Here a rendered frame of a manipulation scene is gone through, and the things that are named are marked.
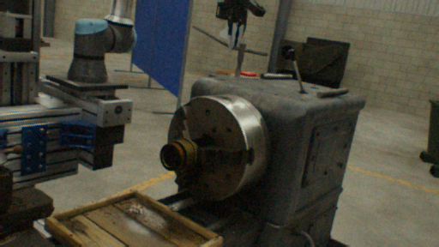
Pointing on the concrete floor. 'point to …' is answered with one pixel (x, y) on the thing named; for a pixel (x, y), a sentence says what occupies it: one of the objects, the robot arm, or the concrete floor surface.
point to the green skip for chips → (433, 140)
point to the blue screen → (162, 44)
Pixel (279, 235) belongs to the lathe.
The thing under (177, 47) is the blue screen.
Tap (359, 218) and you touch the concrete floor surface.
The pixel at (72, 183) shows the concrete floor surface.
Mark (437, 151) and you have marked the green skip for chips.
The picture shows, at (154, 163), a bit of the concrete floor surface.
